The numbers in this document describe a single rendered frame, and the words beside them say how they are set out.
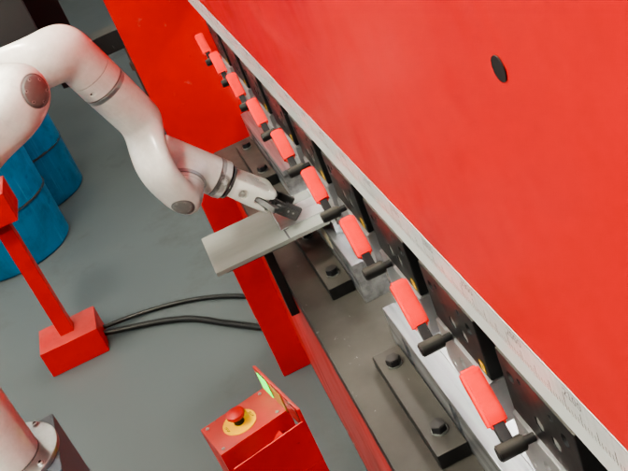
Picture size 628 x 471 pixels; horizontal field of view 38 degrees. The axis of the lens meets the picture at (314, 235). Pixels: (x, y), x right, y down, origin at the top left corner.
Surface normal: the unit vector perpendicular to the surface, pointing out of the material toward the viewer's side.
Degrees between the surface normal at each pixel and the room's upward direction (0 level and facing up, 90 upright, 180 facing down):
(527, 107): 90
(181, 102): 90
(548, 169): 90
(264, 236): 0
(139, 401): 0
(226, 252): 0
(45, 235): 90
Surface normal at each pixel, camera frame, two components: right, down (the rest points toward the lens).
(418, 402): -0.34, -0.81
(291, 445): 0.48, 0.29
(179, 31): 0.28, 0.40
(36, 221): 0.82, 0.00
